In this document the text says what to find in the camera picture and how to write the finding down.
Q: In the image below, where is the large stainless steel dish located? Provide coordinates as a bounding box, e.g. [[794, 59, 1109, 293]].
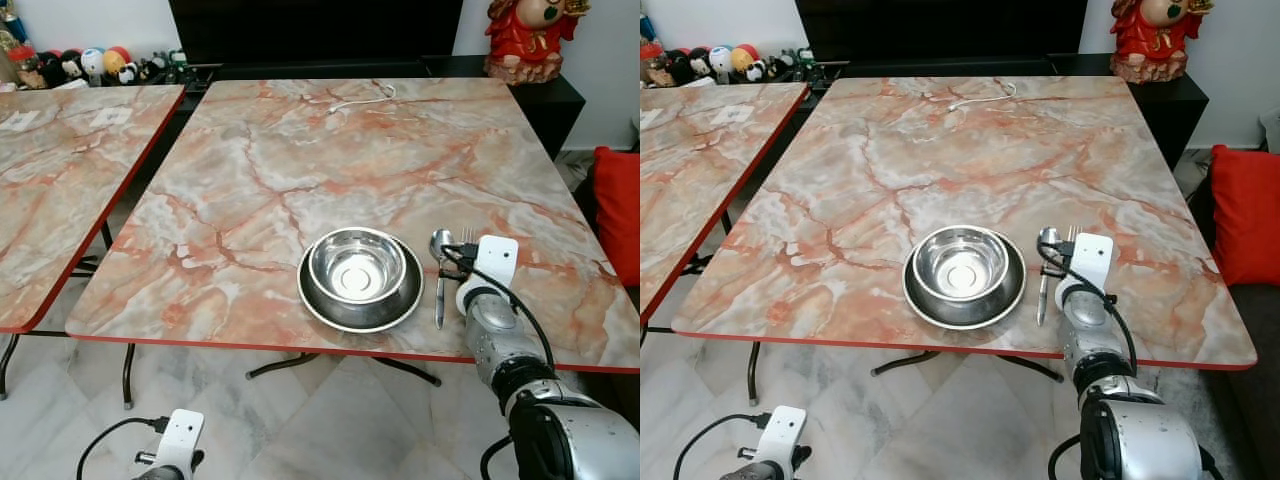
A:
[[297, 232, 425, 334], [902, 230, 1027, 330]]

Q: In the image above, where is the red cushion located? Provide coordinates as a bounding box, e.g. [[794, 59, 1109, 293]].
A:
[[1209, 144, 1280, 287], [593, 146, 641, 289]]

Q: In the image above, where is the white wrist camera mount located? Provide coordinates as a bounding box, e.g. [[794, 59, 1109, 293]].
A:
[[150, 409, 206, 476], [752, 406, 808, 471], [456, 236, 520, 316], [1062, 234, 1115, 311]]

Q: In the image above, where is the red ceramic figurine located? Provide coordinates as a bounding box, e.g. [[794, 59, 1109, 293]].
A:
[[1110, 0, 1216, 84], [485, 0, 592, 86]]

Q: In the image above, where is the white charging cable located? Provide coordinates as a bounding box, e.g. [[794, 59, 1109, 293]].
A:
[[947, 82, 1017, 111], [329, 83, 397, 113]]

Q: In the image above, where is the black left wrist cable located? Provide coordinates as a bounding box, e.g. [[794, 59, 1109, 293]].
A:
[[672, 413, 773, 480], [76, 417, 171, 480]]

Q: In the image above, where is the stainless steel spoon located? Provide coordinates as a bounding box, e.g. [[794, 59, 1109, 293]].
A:
[[429, 229, 456, 330], [1036, 227, 1061, 327]]

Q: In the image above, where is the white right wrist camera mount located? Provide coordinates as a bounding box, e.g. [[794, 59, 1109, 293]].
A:
[[456, 236, 520, 316], [1062, 234, 1115, 311]]

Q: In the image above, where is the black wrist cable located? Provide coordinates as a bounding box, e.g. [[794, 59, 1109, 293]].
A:
[[672, 413, 773, 480], [440, 244, 557, 373], [76, 417, 171, 480], [1037, 242, 1139, 371]]

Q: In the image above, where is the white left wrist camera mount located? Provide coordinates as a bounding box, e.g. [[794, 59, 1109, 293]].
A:
[[150, 409, 206, 476], [752, 406, 808, 471]]

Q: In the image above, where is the small stainless steel bowl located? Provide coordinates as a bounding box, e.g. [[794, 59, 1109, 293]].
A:
[[307, 228, 408, 304], [914, 226, 1009, 301]]

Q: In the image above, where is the large marble red-edged table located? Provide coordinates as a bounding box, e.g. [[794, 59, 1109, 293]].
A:
[[671, 77, 1259, 372], [65, 78, 641, 375]]

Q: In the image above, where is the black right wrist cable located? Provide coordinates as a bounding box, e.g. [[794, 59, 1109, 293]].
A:
[[1037, 242, 1139, 371], [440, 244, 557, 373]]

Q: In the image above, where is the black television screen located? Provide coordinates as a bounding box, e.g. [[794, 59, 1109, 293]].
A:
[[168, 0, 466, 67], [795, 0, 1089, 63]]

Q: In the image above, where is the dark brown sofa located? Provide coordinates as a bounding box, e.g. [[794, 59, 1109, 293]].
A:
[[1190, 180, 1280, 480]]

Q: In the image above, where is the marble red-edged side table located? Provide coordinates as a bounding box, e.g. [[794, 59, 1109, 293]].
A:
[[640, 82, 810, 324], [0, 85, 188, 335]]

